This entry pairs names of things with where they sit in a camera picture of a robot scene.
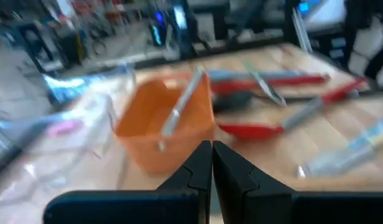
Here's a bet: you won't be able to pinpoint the silver aluminium profile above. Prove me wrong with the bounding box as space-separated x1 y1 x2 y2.
292 7 313 54

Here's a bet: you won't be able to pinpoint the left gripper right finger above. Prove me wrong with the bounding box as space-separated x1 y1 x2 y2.
213 141 383 224

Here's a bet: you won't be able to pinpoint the pink mini spatula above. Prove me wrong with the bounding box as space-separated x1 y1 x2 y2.
47 120 84 138

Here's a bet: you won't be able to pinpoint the red spoon with steel neck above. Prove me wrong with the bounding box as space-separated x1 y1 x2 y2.
218 77 369 141

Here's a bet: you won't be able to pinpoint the black slotted spoon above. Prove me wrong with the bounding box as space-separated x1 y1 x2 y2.
212 90 351 113

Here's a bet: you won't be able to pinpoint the red slotted spoon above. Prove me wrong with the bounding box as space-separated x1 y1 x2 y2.
210 74 331 95

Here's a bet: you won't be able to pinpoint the grey silicone spoon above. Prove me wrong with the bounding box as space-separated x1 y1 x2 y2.
208 68 307 82

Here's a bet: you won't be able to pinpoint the orange plastic bin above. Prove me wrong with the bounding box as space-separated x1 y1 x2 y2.
113 72 216 175

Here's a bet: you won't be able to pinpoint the all-steel utensil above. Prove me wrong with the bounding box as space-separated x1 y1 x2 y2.
157 66 207 152

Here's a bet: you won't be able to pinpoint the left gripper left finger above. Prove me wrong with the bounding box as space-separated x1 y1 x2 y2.
43 140 213 224

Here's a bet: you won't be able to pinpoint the clear plastic bin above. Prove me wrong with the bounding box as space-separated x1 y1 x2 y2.
0 93 130 218
39 60 133 147

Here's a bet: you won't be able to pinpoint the teal patterned handle knife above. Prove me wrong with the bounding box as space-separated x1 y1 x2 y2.
297 124 383 179

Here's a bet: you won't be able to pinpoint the green-handled knife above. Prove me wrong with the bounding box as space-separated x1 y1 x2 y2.
242 61 288 107

